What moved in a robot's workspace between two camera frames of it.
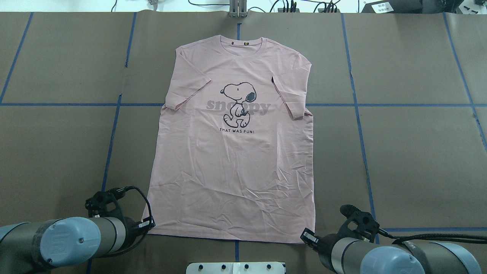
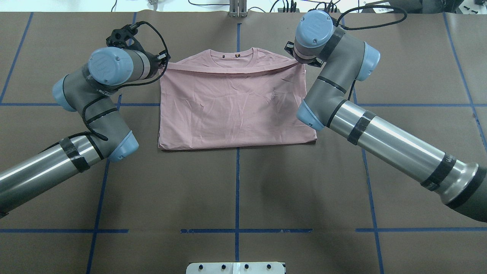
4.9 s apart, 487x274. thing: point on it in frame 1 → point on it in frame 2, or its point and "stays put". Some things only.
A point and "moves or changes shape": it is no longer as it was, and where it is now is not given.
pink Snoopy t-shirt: x=233 y=158 moves or changes shape
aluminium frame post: x=238 y=8 stays put
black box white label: x=393 y=7 stays put
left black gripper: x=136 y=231 → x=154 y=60
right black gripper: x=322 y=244 → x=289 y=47
